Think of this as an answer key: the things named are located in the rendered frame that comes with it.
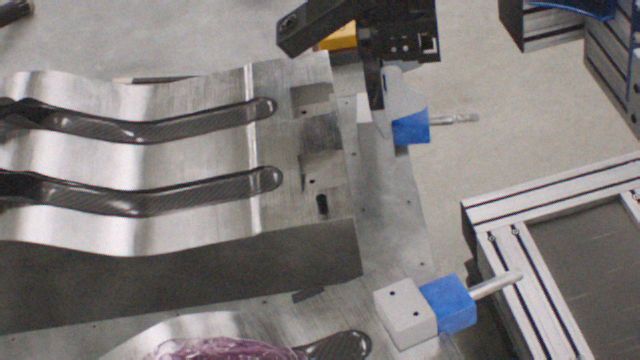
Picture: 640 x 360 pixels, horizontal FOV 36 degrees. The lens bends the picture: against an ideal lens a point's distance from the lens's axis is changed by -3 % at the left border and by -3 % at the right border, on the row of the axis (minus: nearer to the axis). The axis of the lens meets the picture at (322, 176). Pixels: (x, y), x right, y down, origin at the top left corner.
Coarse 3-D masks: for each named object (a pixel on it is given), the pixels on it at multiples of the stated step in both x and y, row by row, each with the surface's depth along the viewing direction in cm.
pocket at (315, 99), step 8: (296, 88) 106; (304, 88) 106; (312, 88) 106; (320, 88) 106; (328, 88) 106; (296, 96) 107; (304, 96) 107; (312, 96) 107; (320, 96) 107; (328, 96) 107; (296, 104) 108; (304, 104) 108; (312, 104) 108; (320, 104) 108; (328, 104) 107; (296, 112) 107; (304, 112) 107; (312, 112) 107; (320, 112) 107; (328, 112) 106
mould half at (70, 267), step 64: (256, 64) 110; (320, 64) 108; (256, 128) 102; (320, 128) 101; (320, 192) 94; (0, 256) 91; (64, 256) 91; (128, 256) 92; (192, 256) 93; (256, 256) 94; (320, 256) 94; (0, 320) 97; (64, 320) 98
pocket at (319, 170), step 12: (300, 156) 98; (312, 156) 98; (324, 156) 99; (336, 156) 99; (300, 168) 99; (312, 168) 100; (324, 168) 100; (336, 168) 100; (300, 180) 97; (312, 180) 99; (324, 180) 99; (336, 180) 99
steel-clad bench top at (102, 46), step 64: (64, 0) 144; (128, 0) 141; (192, 0) 138; (256, 0) 136; (0, 64) 134; (64, 64) 132; (128, 64) 129; (192, 64) 127; (384, 192) 105; (384, 256) 99; (128, 320) 98
